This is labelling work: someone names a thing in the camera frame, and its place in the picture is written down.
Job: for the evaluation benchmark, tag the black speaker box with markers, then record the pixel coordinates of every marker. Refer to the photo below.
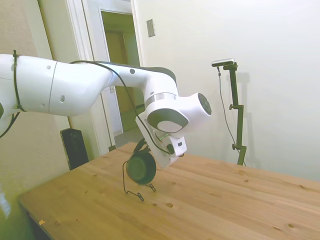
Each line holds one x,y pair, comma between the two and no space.
75,150

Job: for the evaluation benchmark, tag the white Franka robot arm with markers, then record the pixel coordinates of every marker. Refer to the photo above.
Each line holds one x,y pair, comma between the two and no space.
75,85

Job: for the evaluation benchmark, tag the grey wall switch plate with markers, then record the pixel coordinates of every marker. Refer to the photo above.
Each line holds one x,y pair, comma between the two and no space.
150,28

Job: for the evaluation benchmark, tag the white door frame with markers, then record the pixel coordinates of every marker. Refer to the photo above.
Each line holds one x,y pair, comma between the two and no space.
82,37

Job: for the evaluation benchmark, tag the grey exterior camera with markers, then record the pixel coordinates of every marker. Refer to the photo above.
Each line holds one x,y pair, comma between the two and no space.
223,62

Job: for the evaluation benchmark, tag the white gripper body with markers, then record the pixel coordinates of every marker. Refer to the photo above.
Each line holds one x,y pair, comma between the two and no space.
156,150

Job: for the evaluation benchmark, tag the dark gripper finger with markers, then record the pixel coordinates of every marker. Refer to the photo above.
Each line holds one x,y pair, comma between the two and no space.
138,146
147,150

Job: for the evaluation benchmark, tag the dark green bowl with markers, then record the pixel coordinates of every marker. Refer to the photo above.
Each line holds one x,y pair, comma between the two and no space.
140,168

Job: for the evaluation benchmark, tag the dark green camera stand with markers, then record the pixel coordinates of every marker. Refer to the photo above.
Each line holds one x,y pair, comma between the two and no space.
236,95

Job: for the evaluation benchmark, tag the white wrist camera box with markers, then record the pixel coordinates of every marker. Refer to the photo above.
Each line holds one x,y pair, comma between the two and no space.
179,147

